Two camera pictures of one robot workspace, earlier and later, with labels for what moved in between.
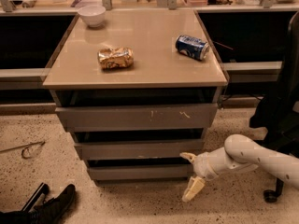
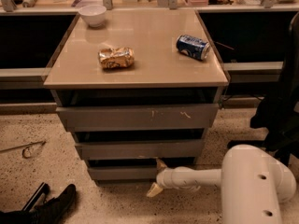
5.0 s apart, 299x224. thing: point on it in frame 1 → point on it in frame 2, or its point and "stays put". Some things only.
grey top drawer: (139, 118) stays put
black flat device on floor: (42, 189) stays put
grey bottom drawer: (140, 173) stays put
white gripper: (204, 166) → (166, 177)
